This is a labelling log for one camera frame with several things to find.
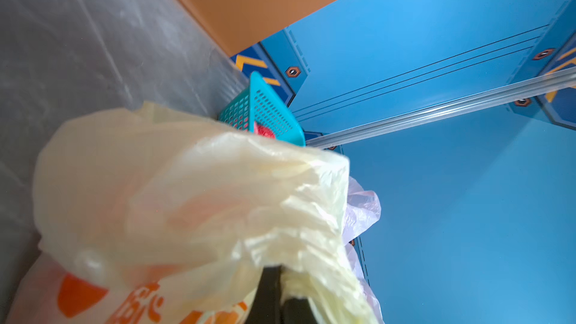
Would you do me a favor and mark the pink plastic bag with hearts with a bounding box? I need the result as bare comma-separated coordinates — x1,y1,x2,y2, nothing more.
345,243,384,324

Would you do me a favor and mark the pink knotted plastic bag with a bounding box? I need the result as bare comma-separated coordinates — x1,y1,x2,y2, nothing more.
342,176,381,243

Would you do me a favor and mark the yellow knotted plastic bag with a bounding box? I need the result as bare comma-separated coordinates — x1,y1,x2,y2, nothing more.
7,103,378,323

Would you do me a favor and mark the teal plastic basket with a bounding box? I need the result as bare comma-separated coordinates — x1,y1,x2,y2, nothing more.
217,72,305,147

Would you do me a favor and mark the large pink-red ball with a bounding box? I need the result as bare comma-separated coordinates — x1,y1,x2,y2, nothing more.
253,121,276,139

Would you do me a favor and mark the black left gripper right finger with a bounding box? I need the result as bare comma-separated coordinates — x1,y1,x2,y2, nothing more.
280,298,317,324

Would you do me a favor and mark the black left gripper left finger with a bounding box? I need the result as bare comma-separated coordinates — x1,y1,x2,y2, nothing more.
244,266,282,324

